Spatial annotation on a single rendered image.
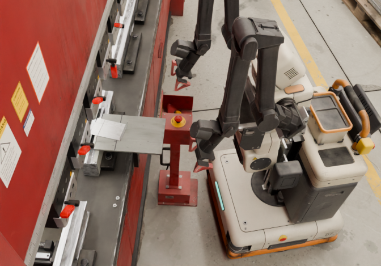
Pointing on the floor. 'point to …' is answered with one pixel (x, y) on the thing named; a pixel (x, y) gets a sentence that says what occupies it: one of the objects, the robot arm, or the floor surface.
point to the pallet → (369, 13)
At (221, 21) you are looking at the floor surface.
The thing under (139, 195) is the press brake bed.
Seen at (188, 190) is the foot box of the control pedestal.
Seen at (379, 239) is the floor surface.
